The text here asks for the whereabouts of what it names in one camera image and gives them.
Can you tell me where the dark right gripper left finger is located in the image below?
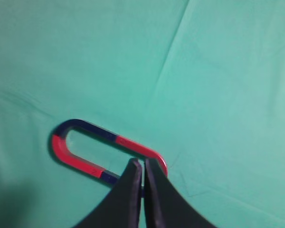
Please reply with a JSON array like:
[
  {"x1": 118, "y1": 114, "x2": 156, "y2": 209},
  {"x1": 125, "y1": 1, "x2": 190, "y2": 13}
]
[{"x1": 75, "y1": 158, "x2": 142, "y2": 228}]

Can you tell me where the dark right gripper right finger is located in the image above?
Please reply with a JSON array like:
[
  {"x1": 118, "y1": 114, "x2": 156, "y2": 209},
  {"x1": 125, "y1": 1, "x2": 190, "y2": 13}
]
[{"x1": 144, "y1": 159, "x2": 215, "y2": 228}]

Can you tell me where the red blue horseshoe magnet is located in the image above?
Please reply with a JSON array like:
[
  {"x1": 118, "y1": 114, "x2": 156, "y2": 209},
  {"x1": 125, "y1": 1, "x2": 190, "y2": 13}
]
[
  {"x1": 51, "y1": 119, "x2": 119, "y2": 185},
  {"x1": 101, "y1": 134, "x2": 168, "y2": 197}
]

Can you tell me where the green table cloth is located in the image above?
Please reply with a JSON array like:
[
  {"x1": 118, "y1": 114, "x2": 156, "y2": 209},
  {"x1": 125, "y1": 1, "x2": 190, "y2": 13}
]
[{"x1": 0, "y1": 0, "x2": 285, "y2": 228}]

